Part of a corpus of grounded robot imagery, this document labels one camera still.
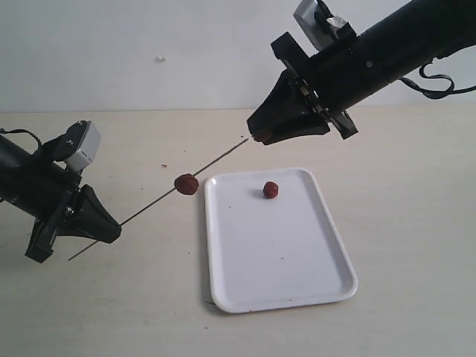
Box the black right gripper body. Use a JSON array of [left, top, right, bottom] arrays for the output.
[[271, 32, 358, 139]]

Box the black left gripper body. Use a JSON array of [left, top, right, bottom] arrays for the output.
[[25, 178, 82, 263]]

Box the thin metal skewer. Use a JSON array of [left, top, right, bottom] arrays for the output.
[[67, 137, 250, 262]]

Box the dark red meat chunk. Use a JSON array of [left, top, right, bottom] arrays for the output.
[[174, 173, 199, 196], [252, 131, 273, 145], [263, 181, 279, 199]]

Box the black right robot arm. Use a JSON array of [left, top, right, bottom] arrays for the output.
[[247, 1, 475, 145]]

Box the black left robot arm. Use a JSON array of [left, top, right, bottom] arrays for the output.
[[1, 136, 122, 263]]

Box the white rectangular plastic tray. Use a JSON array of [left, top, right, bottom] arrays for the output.
[[205, 167, 358, 314]]

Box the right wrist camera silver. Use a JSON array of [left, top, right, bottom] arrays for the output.
[[293, 0, 354, 51]]

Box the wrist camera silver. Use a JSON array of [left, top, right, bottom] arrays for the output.
[[65, 120, 101, 173], [293, 0, 354, 51]]

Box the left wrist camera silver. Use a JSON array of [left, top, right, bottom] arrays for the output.
[[65, 120, 101, 173]]

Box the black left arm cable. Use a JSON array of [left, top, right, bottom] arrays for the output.
[[0, 127, 42, 153]]

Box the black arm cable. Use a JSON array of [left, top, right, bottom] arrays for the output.
[[399, 61, 476, 100], [0, 127, 42, 153]]

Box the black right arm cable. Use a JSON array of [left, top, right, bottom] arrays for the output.
[[399, 61, 476, 100]]

